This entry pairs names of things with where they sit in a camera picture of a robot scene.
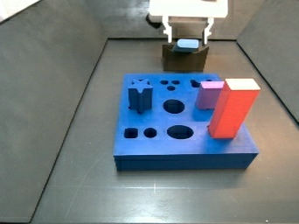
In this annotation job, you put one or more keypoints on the dark blue star peg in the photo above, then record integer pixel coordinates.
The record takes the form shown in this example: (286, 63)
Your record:
(141, 93)

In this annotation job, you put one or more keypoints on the red tall block peg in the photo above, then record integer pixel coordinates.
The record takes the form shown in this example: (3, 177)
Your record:
(236, 100)

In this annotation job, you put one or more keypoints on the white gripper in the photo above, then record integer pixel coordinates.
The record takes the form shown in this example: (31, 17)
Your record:
(189, 8)

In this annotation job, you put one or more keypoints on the blue foam peg board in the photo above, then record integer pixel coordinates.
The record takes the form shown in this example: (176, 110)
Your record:
(168, 138)

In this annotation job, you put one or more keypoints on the black curved regrasp fixture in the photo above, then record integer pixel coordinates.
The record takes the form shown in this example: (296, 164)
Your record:
(185, 61)

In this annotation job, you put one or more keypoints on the purple block peg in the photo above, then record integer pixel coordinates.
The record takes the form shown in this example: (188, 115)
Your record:
(209, 94)

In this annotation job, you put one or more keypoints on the light blue square-circle object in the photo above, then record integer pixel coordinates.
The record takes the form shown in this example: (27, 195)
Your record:
(186, 45)

